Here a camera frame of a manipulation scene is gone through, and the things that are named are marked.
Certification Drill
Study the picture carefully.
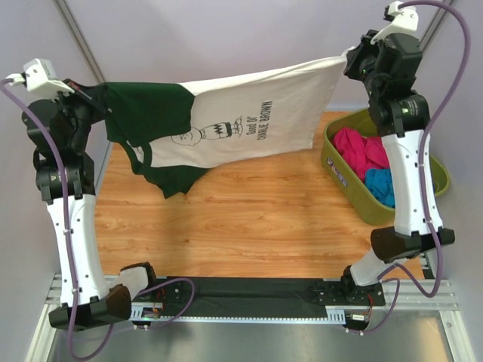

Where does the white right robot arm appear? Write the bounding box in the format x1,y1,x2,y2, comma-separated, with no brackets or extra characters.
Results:
340,30,455,305

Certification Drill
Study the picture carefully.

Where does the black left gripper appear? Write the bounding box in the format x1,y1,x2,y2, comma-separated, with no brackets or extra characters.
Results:
48,77,111,150

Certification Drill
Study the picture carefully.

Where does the blue t-shirt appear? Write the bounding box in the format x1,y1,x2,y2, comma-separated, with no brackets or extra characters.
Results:
365,168,395,208

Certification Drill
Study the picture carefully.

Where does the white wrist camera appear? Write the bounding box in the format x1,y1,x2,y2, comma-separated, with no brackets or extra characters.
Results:
7,58,75,99
370,1,419,44

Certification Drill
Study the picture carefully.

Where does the olive green plastic bin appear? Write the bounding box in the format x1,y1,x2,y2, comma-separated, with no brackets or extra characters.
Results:
321,109,450,234

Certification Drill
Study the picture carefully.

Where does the aluminium corner frame post right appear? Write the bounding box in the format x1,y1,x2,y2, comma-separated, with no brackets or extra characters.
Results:
420,7,447,54

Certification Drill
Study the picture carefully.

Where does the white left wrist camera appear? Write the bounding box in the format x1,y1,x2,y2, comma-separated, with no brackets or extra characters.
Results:
7,58,75,99

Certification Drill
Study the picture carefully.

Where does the white and green raglan t-shirt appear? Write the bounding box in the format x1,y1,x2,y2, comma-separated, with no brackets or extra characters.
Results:
105,55,347,198

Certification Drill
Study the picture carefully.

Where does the aluminium corner frame post left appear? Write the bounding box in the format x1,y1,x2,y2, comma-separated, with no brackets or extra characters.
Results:
51,0,106,83

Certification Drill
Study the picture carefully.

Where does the aluminium corner frame post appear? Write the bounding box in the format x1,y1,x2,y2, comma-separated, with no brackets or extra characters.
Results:
51,0,106,83
420,7,447,54

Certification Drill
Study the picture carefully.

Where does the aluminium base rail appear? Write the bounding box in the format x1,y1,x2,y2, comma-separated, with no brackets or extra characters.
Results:
45,273,460,312

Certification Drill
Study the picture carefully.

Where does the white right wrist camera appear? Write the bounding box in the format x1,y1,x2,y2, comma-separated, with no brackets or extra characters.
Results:
370,1,419,44

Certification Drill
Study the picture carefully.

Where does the grey slotted cable duct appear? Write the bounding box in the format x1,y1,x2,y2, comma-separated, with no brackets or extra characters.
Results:
129,305,346,326

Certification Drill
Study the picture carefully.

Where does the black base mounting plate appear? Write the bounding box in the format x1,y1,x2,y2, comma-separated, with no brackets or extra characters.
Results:
128,275,386,318

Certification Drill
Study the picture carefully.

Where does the magenta pink t-shirt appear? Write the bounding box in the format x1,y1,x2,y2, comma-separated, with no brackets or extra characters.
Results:
332,127,389,182

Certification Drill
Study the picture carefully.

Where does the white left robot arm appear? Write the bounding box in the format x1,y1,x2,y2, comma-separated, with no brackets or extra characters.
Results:
22,78,159,331

